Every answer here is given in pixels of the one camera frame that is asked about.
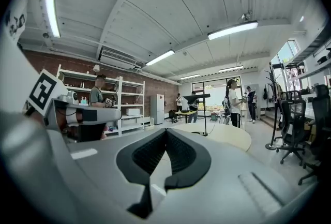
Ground black desk lamp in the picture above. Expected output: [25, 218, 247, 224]
[182, 92, 212, 138]

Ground black-framed glass doors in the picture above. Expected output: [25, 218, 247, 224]
[191, 77, 243, 115]

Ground grey wall shelf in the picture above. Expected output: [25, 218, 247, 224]
[284, 25, 331, 81]

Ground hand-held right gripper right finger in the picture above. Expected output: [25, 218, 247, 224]
[148, 128, 297, 224]

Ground grey refrigerator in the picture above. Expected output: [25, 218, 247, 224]
[150, 93, 166, 125]

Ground person's left hand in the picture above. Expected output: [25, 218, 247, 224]
[59, 126, 78, 143]

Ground white box appliance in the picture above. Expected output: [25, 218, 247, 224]
[125, 108, 142, 117]

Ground white metal shelving unit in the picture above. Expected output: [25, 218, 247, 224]
[56, 64, 146, 138]

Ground black coat rack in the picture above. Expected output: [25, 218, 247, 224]
[265, 62, 284, 151]

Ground wooden pedestal table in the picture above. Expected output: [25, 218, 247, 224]
[175, 110, 198, 124]

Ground person's white printed shirt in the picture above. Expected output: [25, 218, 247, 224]
[1, 0, 47, 115]

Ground white air conditioner unit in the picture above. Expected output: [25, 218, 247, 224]
[98, 47, 138, 70]

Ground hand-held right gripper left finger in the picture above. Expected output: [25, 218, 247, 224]
[67, 127, 168, 220]

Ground black office chair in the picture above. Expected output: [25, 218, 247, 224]
[297, 84, 331, 186]
[275, 90, 315, 166]

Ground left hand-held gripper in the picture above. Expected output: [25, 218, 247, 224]
[25, 69, 122, 130]

